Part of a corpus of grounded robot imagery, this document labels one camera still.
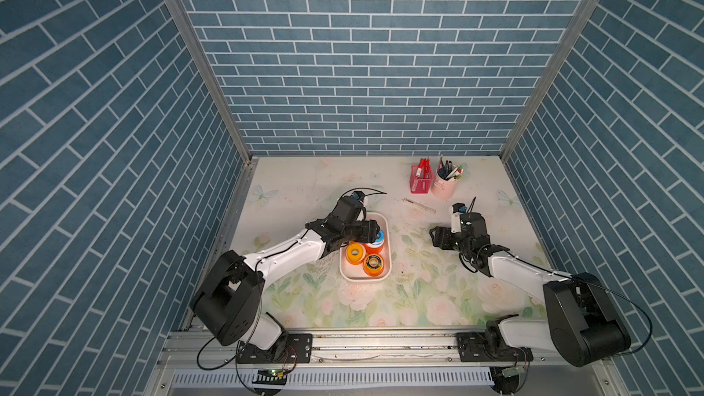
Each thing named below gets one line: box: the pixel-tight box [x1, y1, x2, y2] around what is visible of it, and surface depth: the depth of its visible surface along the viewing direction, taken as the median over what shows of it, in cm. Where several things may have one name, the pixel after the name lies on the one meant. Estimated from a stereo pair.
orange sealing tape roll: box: [363, 241, 385, 254], surface depth 91 cm
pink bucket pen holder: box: [430, 166, 460, 201], surface depth 104 cm
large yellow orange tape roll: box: [362, 253, 385, 277], surface depth 88 cm
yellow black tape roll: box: [344, 241, 367, 265], surface depth 90 cm
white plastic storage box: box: [339, 211, 393, 283], surface depth 90 cm
